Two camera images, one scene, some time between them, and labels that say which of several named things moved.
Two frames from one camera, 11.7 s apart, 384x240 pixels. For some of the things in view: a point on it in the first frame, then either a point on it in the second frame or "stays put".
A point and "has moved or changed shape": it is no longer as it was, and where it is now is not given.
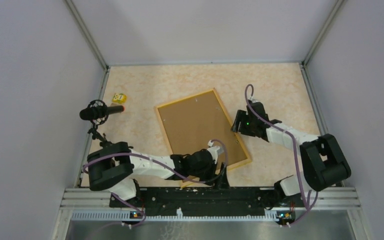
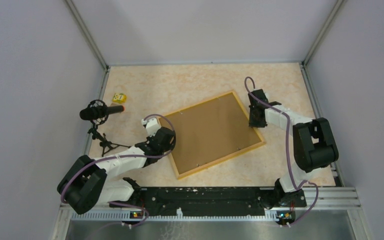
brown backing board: [192, 124] has moved or changed shape
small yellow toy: [120, 98] stays put
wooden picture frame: [188, 123] has moved or changed shape
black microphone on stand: [97, 112] stays put
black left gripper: [206, 201] stays put
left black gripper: [221, 182] → [168, 147]
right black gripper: [241, 117] → [252, 123]
